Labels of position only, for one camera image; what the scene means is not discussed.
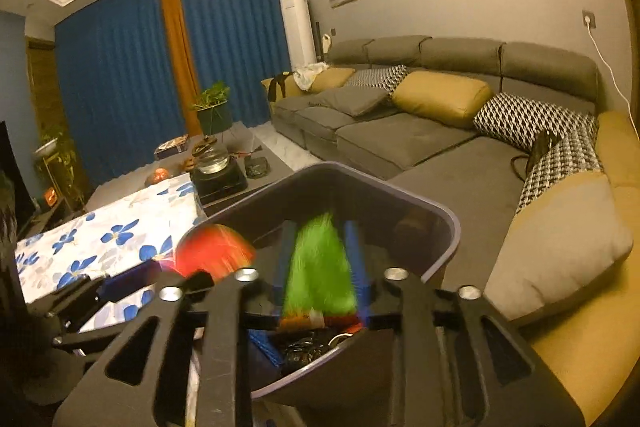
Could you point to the blue honeycomb paper piece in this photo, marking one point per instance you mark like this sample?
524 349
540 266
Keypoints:
265 347

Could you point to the potted vine in white bowl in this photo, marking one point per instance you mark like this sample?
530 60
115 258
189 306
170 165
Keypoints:
47 147

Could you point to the dark television stand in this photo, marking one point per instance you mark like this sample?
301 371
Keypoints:
60 217

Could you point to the black flat television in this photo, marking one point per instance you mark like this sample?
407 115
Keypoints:
12 187

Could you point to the wall socket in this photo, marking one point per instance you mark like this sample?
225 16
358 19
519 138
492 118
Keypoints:
589 18

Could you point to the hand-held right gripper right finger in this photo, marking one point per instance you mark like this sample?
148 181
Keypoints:
355 257

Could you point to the grey coffee table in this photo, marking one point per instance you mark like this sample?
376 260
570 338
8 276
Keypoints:
275 177

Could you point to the yellow leather cushion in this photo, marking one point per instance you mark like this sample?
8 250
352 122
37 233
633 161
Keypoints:
440 99

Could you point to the black induction cooker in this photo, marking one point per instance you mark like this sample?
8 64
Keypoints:
220 189

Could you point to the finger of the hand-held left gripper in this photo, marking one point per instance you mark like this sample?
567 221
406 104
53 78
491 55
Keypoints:
85 334
125 282

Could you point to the orange curtain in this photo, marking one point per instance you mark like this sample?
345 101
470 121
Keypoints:
177 52

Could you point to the green honeycomb paper piece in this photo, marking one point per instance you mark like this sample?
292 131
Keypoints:
320 267

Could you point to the dark plastic trash bin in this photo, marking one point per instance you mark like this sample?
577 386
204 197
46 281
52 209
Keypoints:
350 187

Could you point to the houndstooth cushion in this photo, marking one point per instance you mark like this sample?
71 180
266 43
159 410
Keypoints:
565 162

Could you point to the black garment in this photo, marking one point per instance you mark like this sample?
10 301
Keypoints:
277 87

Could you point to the printed flat box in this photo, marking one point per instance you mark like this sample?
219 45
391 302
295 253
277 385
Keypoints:
172 146

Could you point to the white standing air conditioner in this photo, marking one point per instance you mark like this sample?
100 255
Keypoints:
297 32

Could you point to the flat grey cushion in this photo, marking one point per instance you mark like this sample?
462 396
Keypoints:
355 99

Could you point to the wide blue curtain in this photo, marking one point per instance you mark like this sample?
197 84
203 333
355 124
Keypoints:
115 82

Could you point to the large grey cushion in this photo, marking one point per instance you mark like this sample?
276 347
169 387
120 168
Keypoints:
555 247

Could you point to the small yellow cushion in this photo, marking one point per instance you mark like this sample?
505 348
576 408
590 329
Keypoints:
330 79

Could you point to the glass kettle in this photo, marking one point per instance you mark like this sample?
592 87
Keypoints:
212 162

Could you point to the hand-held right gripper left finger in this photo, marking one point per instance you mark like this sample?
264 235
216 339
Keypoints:
290 257

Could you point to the small orange toy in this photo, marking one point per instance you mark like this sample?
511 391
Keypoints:
159 177

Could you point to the white cloth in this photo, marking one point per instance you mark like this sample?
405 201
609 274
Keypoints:
309 76

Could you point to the small brown teapot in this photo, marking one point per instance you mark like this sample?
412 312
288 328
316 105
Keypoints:
187 163

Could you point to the wooden door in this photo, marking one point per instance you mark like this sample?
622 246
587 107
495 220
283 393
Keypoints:
42 87

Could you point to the large yellow sofa cushion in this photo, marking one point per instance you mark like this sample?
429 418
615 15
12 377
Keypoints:
590 347

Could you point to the grey corner sofa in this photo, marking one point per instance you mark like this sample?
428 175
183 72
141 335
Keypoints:
400 142

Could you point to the black ashtray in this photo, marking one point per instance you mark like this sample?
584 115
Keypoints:
257 168

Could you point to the white blue floral tablecloth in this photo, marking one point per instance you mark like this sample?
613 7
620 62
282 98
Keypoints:
100 257

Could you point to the potted plant in green pot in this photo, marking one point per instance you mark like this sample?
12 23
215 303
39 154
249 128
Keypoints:
215 117

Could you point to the red paper cup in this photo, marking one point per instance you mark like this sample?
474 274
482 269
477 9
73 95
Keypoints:
215 252

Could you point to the small orange gadget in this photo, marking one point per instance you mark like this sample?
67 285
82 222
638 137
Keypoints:
50 197

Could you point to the black white patterned cushion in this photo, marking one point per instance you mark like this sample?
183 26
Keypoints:
530 117
375 77

